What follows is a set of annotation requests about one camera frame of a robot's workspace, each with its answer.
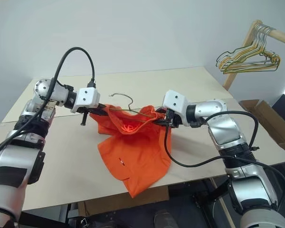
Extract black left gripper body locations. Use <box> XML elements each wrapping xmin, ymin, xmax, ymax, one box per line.
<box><xmin>76</xmin><ymin>106</ymin><xmax>99</xmax><ymax>126</ymax></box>

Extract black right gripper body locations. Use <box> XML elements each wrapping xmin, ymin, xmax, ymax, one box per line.
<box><xmin>164</xmin><ymin>108</ymin><xmax>181</xmax><ymax>129</ymax></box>

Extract thin wire clothes hanger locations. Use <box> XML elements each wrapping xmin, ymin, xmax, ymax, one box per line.
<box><xmin>108</xmin><ymin>93</ymin><xmax>159</xmax><ymax>124</ymax></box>

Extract orange shorts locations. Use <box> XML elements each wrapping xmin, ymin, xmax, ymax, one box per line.
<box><xmin>89</xmin><ymin>104</ymin><xmax>173</xmax><ymax>199</ymax></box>

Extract dark rounded shape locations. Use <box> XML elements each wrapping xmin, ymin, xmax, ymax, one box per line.
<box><xmin>153</xmin><ymin>209</ymin><xmax>179</xmax><ymax>228</ymax></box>

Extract open brown cardboard box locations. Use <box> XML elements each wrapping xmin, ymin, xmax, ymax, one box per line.
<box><xmin>238</xmin><ymin>98</ymin><xmax>285</xmax><ymax>153</ymax></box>

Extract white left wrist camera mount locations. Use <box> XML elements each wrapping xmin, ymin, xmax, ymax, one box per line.
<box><xmin>70</xmin><ymin>87</ymin><xmax>101</xmax><ymax>114</ymax></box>

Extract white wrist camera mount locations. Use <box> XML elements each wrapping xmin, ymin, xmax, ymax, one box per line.
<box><xmin>70</xmin><ymin>87</ymin><xmax>101</xmax><ymax>114</ymax></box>
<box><xmin>162</xmin><ymin>89</ymin><xmax>190</xmax><ymax>127</ymax></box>

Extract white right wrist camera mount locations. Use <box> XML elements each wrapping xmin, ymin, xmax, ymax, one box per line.
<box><xmin>162</xmin><ymin>89</ymin><xmax>190</xmax><ymax>127</ymax></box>

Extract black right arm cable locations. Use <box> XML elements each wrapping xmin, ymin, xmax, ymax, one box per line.
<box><xmin>164</xmin><ymin>111</ymin><xmax>285</xmax><ymax>214</ymax></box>

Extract black table frame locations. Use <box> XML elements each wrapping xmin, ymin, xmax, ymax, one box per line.
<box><xmin>191</xmin><ymin>178</ymin><xmax>231</xmax><ymax>228</ymax></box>

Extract bunch of wire hangers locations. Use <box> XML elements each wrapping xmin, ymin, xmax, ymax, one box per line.
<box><xmin>215</xmin><ymin>25</ymin><xmax>277</xmax><ymax>68</ymax></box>

